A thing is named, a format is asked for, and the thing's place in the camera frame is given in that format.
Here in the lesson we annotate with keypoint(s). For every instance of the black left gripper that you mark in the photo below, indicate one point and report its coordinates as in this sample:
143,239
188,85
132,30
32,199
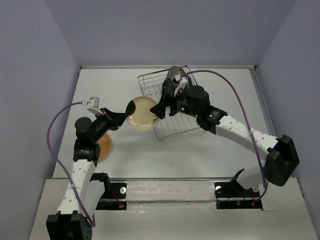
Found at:
114,119

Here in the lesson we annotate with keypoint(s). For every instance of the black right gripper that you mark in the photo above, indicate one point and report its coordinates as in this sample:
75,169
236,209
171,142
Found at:
159,109

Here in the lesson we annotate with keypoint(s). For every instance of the cream plate with black mark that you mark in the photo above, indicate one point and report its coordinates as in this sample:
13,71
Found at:
142,119

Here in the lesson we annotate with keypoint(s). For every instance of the black round plate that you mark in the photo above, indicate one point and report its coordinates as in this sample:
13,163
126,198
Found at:
168,88

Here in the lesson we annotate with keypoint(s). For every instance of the round bamboo wooden plate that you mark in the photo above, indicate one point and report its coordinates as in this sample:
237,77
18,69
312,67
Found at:
105,144

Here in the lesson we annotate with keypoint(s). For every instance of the grey deer plate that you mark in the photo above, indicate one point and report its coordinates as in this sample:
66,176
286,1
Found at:
175,72

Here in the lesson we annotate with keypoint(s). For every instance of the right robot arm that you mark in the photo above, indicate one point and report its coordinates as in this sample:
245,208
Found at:
277,156

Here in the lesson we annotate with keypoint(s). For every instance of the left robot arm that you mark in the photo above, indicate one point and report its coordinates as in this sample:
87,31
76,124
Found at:
75,216

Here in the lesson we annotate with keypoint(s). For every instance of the steel wire dish rack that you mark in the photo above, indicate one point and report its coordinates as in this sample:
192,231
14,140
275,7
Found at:
172,126

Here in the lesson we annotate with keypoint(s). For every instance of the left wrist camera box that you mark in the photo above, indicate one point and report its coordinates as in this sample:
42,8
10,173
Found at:
92,106

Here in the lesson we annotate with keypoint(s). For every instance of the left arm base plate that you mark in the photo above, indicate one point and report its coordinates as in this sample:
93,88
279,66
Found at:
115,199

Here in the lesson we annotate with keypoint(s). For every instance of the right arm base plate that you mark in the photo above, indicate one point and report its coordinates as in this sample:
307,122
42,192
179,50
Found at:
228,198

